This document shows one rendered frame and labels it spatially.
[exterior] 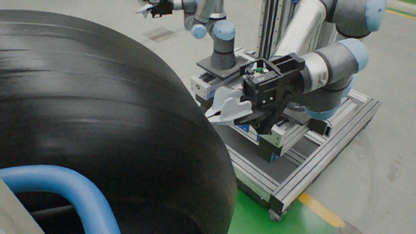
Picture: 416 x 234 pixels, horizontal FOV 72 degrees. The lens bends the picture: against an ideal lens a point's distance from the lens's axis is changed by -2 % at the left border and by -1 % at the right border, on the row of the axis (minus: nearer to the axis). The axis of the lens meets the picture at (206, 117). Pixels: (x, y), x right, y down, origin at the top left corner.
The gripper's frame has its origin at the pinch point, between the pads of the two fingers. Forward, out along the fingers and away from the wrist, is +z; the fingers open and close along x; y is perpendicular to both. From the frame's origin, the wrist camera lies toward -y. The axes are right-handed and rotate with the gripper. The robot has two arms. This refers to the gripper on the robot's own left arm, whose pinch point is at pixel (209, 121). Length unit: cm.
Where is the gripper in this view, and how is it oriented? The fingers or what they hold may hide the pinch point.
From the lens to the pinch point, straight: 55.2
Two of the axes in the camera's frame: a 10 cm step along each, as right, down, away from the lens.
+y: -1.1, -7.0, -7.0
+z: -9.0, 3.7, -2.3
